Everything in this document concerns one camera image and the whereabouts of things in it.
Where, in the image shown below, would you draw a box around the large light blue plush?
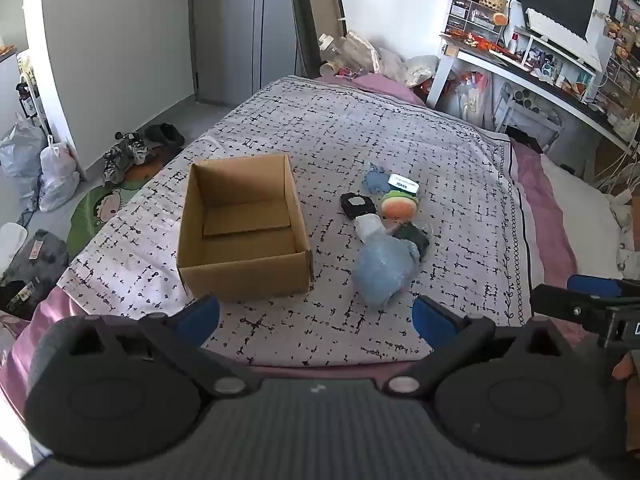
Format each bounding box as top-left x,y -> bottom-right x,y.
351,237 -> 421,307

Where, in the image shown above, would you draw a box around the pair of dark shoes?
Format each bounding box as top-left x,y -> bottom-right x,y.
145,123 -> 186,149

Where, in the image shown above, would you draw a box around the clear plastic bottle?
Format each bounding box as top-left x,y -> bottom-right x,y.
318,33 -> 351,78

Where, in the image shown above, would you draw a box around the white keyboard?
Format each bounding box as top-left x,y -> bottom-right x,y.
525,8 -> 593,46

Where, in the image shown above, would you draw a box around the grey white plastic bag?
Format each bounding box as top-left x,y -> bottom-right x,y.
0,120 -> 48,211

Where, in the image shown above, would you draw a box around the white plastic bag red print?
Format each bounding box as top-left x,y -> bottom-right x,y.
39,142 -> 81,212

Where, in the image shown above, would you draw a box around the dark glass bottle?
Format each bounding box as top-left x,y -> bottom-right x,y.
15,82 -> 38,118

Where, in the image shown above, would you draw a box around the white grey cloth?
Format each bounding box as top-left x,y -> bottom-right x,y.
355,213 -> 388,240

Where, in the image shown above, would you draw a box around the green cartoon floor mat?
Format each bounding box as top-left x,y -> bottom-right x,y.
67,175 -> 146,256

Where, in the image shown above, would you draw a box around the white metal rack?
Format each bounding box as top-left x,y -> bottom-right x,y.
492,82 -> 563,153

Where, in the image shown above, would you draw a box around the pile of clear plastic bags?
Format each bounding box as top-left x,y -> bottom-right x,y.
345,30 -> 441,88

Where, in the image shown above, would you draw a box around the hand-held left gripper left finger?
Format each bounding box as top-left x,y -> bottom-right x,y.
50,294 -> 262,402

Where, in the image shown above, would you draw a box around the grey fabric bag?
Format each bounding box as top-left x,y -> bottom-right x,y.
0,230 -> 69,318

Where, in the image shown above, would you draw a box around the flattened cardboard box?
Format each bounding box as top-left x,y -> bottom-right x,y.
290,0 -> 348,78

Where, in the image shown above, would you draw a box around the dark green cloth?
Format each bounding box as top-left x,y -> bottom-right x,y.
392,223 -> 431,261

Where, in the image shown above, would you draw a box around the black cloth white label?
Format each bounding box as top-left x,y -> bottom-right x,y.
341,192 -> 376,220

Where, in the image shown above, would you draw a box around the clear drawer organizer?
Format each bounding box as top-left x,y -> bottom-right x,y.
442,0 -> 506,43

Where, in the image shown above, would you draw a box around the grey wardrobe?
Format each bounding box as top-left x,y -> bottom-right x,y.
192,0 -> 301,107

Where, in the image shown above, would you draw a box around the white desk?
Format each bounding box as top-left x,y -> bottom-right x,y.
425,35 -> 640,156

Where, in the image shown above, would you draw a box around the black and white printed blanket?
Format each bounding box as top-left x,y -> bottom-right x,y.
57,76 -> 543,366

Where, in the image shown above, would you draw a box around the brown cardboard box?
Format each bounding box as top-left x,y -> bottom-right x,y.
177,153 -> 315,304

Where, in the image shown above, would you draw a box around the white desk riser shelf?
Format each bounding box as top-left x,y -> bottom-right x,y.
510,25 -> 604,73

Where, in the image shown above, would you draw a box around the pair of grey sneakers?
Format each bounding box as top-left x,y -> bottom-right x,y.
102,132 -> 148,184

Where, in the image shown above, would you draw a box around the red and white packaging bags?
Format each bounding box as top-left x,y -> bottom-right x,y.
425,70 -> 493,122

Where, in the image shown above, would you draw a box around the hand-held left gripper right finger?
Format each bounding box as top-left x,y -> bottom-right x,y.
384,295 -> 576,402

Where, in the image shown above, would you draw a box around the small blue fuzzy cloth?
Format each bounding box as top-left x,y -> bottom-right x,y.
362,162 -> 393,196

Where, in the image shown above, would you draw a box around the person's right hand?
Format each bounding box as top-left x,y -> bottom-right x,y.
612,350 -> 635,382

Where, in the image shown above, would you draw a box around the white pillow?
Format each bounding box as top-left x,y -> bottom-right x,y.
540,152 -> 640,281

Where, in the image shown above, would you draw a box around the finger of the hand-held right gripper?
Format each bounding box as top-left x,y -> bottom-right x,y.
529,283 -> 618,335
567,274 -> 640,300

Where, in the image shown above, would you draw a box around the burger plush toy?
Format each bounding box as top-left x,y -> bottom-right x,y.
379,189 -> 420,220

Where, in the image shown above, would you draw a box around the shelf of small figurines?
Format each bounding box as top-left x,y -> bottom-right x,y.
595,0 -> 640,146

